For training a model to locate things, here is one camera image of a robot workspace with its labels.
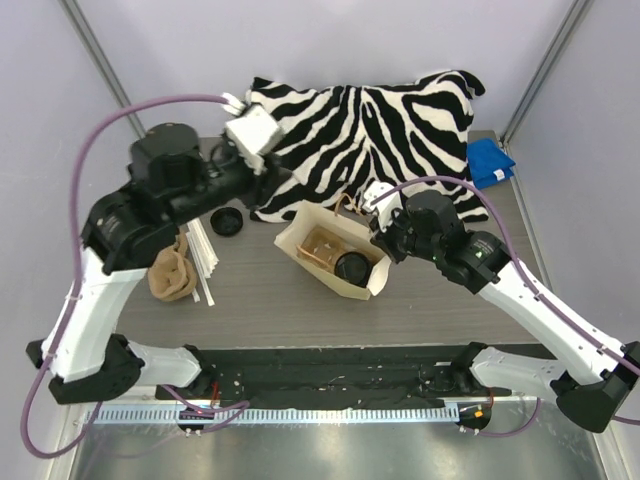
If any black plastic cup lid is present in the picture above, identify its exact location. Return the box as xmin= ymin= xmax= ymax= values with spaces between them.
xmin=334 ymin=251 xmax=373 ymax=288
xmin=209 ymin=207 xmax=244 ymax=237

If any brown paper bag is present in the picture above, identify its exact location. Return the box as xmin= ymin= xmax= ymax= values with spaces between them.
xmin=274 ymin=201 xmax=391 ymax=300

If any single brown cardboard cup carrier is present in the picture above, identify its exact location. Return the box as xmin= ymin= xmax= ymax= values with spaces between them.
xmin=296 ymin=226 xmax=348 ymax=274

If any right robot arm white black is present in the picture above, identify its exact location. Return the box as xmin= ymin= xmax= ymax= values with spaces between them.
xmin=362 ymin=182 xmax=639 ymax=433

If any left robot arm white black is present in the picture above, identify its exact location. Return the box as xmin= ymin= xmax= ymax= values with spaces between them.
xmin=49 ymin=118 xmax=285 ymax=405

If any zebra print pillow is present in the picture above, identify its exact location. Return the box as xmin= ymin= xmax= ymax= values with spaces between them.
xmin=246 ymin=70 xmax=488 ymax=223

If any white wrapped straws bundle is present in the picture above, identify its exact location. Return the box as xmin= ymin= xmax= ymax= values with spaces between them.
xmin=186 ymin=219 xmax=219 ymax=307

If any blue cloth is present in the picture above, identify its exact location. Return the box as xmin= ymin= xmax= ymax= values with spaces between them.
xmin=467 ymin=138 xmax=515 ymax=189

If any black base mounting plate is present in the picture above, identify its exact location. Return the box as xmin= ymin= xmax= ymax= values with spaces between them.
xmin=177 ymin=346 xmax=508 ymax=410

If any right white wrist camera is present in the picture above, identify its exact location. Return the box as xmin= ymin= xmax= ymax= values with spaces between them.
xmin=361 ymin=181 xmax=402 ymax=232

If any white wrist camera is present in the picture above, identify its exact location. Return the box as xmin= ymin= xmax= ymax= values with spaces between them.
xmin=222 ymin=93 xmax=284 ymax=176
xmin=361 ymin=181 xmax=402 ymax=232

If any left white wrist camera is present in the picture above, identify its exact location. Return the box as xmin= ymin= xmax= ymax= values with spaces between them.
xmin=222 ymin=93 xmax=284 ymax=176

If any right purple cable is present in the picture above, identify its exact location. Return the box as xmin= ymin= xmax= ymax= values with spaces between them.
xmin=373 ymin=174 xmax=640 ymax=436

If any purple cable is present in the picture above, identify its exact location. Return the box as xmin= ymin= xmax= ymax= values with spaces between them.
xmin=19 ymin=93 xmax=251 ymax=459
xmin=373 ymin=174 xmax=640 ymax=436

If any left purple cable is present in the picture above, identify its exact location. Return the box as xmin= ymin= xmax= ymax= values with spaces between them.
xmin=19 ymin=93 xmax=251 ymax=459

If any left aluminium frame post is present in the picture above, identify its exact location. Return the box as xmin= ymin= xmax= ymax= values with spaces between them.
xmin=58 ymin=0 xmax=132 ymax=108

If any aluminium frame post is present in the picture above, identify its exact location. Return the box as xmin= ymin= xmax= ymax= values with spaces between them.
xmin=498 ymin=0 xmax=594 ymax=148
xmin=58 ymin=0 xmax=132 ymax=108

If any white slotted cable duct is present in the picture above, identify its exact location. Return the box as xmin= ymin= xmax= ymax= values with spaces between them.
xmin=94 ymin=403 xmax=459 ymax=425

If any right aluminium frame post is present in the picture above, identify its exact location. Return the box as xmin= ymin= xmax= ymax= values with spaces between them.
xmin=498 ymin=0 xmax=594 ymax=148

